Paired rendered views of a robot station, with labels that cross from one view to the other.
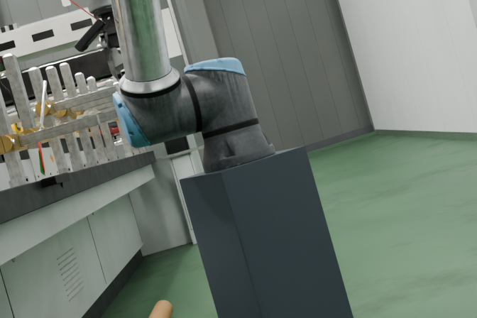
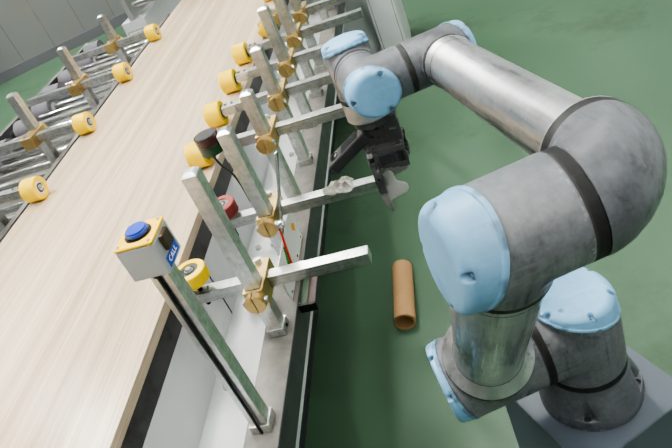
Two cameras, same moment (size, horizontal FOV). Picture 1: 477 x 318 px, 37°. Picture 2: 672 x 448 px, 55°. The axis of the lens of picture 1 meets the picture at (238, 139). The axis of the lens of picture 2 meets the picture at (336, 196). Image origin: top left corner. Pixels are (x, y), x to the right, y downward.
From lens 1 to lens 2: 1.43 m
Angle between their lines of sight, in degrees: 34
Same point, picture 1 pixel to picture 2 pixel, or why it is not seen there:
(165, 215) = not seen: hidden behind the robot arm
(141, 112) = (479, 404)
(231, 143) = (593, 406)
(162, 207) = not seen: hidden behind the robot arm
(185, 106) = (539, 382)
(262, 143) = (634, 396)
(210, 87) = (575, 353)
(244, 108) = (617, 362)
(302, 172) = not seen: outside the picture
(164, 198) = (355, 24)
